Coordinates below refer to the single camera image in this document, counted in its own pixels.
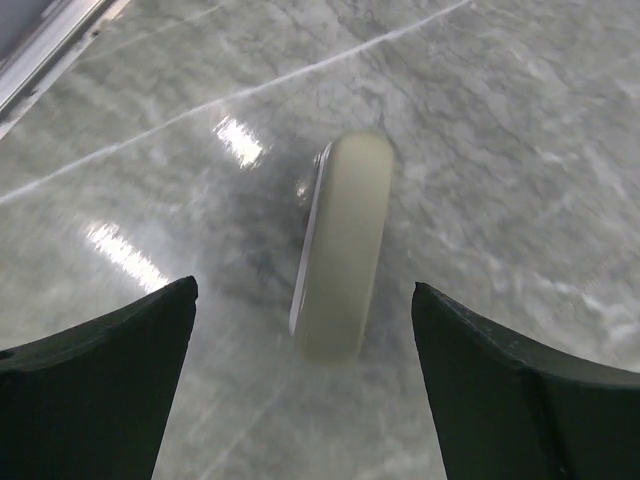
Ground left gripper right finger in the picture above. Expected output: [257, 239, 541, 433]
[411, 283, 639, 480]

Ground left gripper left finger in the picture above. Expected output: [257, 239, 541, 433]
[1, 276, 198, 479]

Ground aluminium extrusion rail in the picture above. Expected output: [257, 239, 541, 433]
[1, 1, 117, 135]

